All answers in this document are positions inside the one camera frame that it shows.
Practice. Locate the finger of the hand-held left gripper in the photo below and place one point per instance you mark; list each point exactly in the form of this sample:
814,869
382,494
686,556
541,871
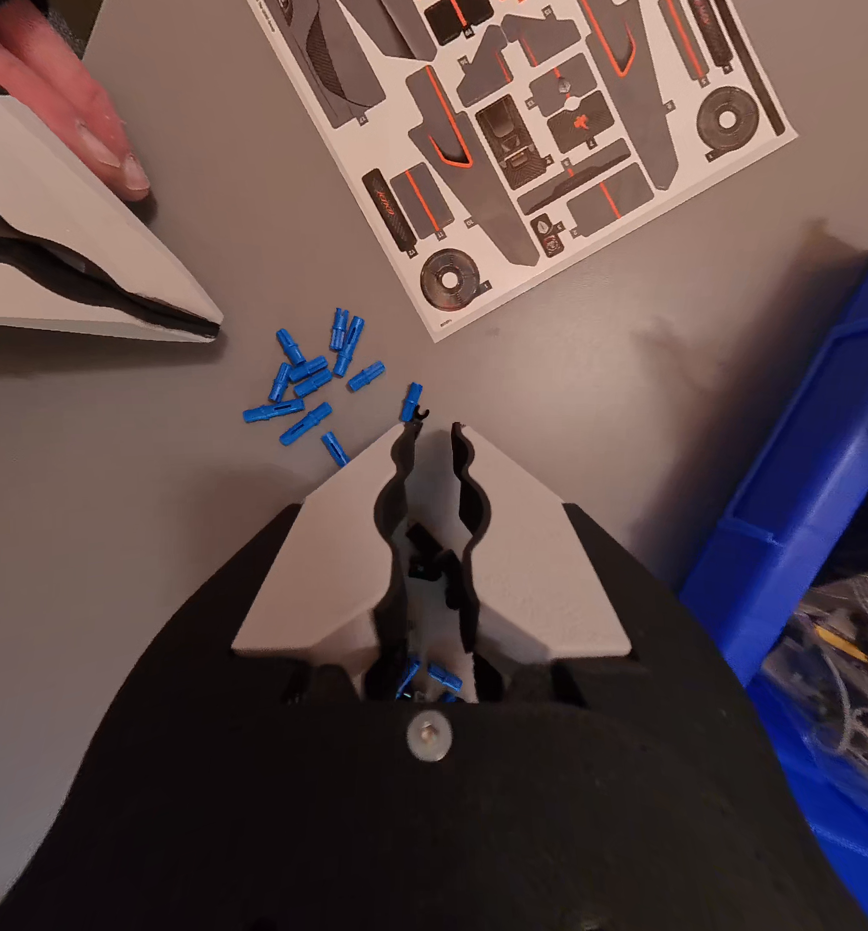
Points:
63,196
56,298

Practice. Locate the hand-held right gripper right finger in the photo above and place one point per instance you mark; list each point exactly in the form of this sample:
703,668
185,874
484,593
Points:
543,582

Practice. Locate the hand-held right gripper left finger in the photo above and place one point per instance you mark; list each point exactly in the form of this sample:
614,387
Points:
317,574

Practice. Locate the pile of blue lego pins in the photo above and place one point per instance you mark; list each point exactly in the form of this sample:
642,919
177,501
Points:
310,367

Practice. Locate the clear bags of lego parts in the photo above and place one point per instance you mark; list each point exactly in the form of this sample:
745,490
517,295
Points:
834,669

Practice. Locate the person's left hand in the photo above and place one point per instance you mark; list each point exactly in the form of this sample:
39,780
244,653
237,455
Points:
63,94

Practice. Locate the blue plastic bin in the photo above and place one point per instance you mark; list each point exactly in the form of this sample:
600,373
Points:
805,494

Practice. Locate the sticker sheet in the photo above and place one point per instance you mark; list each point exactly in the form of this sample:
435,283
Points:
536,182

